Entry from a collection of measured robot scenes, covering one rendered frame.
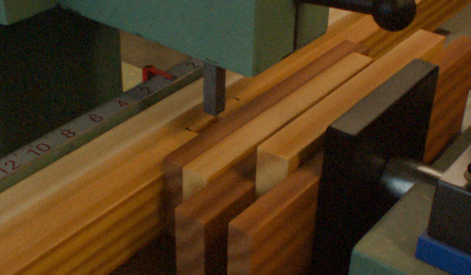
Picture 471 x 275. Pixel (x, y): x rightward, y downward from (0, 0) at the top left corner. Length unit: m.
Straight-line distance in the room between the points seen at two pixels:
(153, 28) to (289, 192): 0.11
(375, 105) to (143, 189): 0.12
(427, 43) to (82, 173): 0.22
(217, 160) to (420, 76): 0.11
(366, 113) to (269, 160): 0.05
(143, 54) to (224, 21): 2.29
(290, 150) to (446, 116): 0.17
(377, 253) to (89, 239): 0.14
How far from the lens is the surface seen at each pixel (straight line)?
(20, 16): 0.43
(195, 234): 0.35
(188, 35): 0.38
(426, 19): 0.66
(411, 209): 0.35
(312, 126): 0.37
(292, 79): 0.47
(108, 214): 0.38
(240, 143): 0.39
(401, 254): 0.33
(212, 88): 0.42
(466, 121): 0.55
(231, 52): 0.36
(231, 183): 0.37
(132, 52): 2.66
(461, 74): 0.50
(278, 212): 0.33
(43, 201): 0.37
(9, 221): 0.36
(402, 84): 0.38
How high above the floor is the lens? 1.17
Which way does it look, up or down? 33 degrees down
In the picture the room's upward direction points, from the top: 2 degrees clockwise
